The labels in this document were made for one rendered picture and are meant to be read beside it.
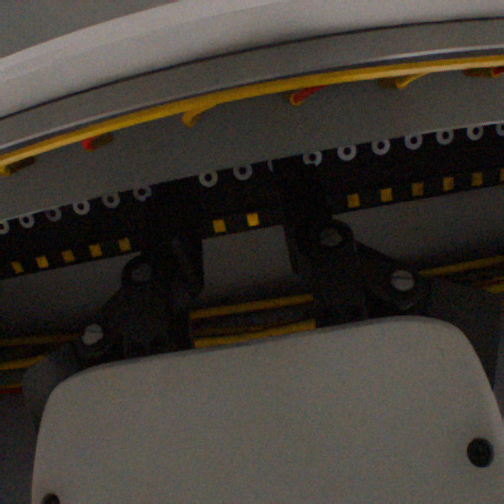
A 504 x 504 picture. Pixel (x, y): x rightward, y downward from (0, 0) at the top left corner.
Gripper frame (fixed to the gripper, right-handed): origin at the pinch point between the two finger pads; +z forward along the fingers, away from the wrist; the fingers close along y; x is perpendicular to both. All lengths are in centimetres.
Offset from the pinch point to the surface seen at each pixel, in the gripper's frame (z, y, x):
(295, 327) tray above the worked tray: 1.7, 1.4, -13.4
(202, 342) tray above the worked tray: 1.9, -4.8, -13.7
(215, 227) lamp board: 6.8, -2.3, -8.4
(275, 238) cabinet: 9.1, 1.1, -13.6
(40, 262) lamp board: 6.8, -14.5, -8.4
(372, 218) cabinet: 9.1, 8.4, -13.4
